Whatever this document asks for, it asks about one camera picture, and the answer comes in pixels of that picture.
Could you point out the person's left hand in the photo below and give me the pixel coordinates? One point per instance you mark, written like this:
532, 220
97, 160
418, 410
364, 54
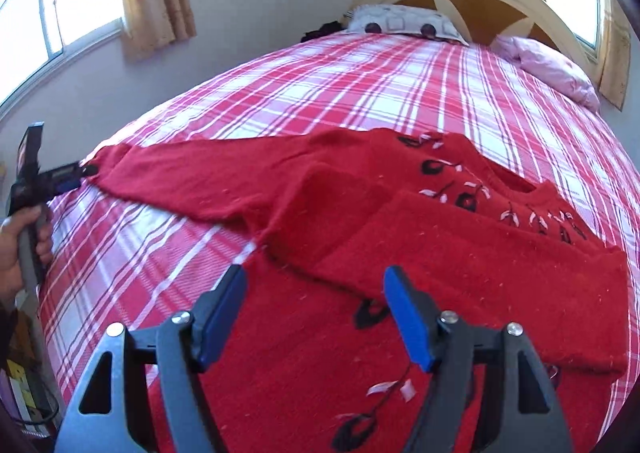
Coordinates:
10, 258

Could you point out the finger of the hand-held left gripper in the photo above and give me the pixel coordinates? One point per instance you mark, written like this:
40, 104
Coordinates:
89, 170

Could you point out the grey patterned pillow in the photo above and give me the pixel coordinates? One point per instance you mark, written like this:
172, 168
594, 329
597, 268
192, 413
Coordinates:
400, 20

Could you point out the pink pillow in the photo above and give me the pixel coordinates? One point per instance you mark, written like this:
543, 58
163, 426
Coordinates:
550, 68

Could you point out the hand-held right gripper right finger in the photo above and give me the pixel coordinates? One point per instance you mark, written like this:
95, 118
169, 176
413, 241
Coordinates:
407, 318

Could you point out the dark cloth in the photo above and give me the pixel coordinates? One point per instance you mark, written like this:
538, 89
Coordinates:
320, 32

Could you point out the red plaid bed blanket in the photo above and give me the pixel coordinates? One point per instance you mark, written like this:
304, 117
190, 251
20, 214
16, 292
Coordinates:
350, 93

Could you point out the red knitted sweater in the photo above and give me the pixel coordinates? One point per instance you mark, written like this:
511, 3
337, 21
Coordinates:
300, 193

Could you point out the yellow box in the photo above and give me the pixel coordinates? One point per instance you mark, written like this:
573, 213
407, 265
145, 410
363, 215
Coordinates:
19, 378

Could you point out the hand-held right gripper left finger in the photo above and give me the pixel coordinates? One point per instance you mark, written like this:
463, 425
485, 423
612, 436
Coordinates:
227, 313

